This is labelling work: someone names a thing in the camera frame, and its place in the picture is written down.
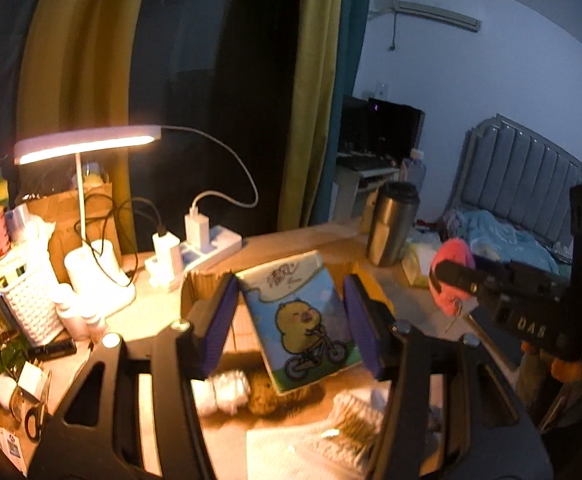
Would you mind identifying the light blue blanket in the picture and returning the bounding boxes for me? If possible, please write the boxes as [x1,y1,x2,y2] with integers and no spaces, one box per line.
[460,209,559,274]

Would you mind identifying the black cylinder flashlight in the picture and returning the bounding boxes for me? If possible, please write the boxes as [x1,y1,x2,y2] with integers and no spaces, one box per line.
[26,338,77,362]

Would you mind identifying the white pill bottle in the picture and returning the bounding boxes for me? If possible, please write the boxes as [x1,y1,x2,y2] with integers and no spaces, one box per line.
[56,304,90,341]
[82,312,108,344]

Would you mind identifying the bag of cotton swabs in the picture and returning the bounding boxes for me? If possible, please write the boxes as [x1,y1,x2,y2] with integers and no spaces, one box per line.
[291,392,383,479]

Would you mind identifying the white desk lamp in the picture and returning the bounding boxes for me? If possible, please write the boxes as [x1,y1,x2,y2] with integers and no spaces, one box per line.
[14,125,162,318]

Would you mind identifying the black scissors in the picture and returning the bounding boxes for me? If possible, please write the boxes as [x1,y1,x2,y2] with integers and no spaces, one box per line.
[24,402,48,443]

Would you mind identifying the steel travel mug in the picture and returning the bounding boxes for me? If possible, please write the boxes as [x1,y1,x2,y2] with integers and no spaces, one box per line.
[367,181,420,266]

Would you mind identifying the white charger with black cable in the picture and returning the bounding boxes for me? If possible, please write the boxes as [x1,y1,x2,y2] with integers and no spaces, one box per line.
[74,194,185,286]

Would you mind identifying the plastic water bottle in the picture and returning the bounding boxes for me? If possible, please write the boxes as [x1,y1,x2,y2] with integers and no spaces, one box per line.
[399,148,426,193]

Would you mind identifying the white paper towel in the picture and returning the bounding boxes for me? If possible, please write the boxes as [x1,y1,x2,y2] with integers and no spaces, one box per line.
[245,424,372,480]

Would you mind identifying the white power strip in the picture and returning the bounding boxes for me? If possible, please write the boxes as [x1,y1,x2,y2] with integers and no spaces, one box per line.
[144,226,243,285]

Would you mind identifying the brown plush toy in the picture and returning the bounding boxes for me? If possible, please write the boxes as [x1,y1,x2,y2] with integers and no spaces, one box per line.
[246,368,323,417]

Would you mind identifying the white woven basket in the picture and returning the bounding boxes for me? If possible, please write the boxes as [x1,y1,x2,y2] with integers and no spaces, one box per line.
[0,247,63,346]

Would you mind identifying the pink plush toy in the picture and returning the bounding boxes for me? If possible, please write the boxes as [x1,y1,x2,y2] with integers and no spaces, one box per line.
[428,238,475,318]

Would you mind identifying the duck print tissue pack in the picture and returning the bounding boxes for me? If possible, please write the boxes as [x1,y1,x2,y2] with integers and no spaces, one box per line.
[236,250,361,394]

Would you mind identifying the grey padded headboard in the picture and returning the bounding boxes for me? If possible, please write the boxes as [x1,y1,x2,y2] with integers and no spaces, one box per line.
[447,114,582,246]

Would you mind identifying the brown cardboard box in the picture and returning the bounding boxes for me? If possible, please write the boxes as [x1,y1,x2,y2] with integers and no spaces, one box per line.
[179,222,397,411]

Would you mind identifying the yellow tissue pack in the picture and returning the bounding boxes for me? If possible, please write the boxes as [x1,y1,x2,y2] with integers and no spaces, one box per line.
[402,243,437,288]

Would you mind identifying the black monitor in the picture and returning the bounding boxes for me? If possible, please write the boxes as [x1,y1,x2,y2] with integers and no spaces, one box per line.
[336,96,425,170]

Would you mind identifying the yellow curtain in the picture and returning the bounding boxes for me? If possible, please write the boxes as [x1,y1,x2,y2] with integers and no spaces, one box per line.
[278,0,342,231]

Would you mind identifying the wall air conditioner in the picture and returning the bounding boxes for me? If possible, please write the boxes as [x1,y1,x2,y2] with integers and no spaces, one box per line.
[368,0,482,32]

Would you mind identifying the brown paper bag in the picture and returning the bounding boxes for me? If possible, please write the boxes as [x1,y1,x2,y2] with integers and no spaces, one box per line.
[26,183,122,283]

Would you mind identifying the white roll in plastic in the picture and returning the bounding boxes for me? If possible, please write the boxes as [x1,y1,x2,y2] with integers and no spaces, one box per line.
[190,370,251,417]

